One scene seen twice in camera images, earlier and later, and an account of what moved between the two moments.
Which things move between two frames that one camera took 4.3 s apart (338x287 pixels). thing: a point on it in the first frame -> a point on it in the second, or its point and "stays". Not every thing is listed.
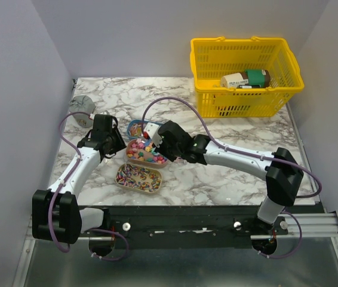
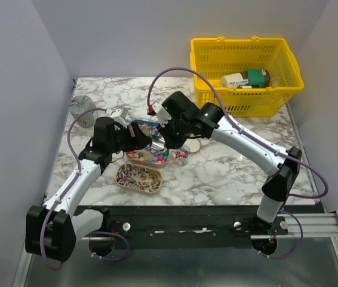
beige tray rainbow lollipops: [138, 179] stays
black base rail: [189, 226] stays
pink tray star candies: [141, 151] stays
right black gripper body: [171, 153] -> [175, 132]
